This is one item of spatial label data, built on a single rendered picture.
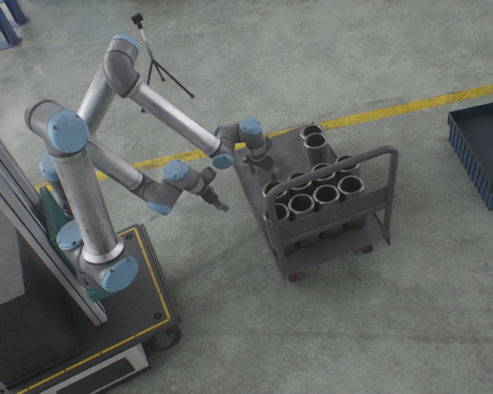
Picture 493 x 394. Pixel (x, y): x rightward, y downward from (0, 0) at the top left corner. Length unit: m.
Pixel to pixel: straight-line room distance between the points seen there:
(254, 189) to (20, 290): 1.37
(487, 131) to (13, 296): 2.65
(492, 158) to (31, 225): 2.40
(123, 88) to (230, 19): 3.13
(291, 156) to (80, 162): 1.70
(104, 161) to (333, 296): 1.43
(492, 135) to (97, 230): 2.36
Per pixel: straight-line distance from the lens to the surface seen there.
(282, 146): 3.28
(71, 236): 2.15
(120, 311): 2.72
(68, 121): 1.68
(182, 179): 2.09
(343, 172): 2.69
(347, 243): 2.74
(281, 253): 2.45
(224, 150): 2.31
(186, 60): 4.76
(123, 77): 2.14
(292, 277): 2.85
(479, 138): 3.42
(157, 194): 2.10
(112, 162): 2.02
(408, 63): 4.26
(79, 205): 1.85
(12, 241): 2.52
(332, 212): 2.37
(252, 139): 2.41
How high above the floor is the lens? 2.44
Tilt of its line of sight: 46 degrees down
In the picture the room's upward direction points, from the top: 15 degrees counter-clockwise
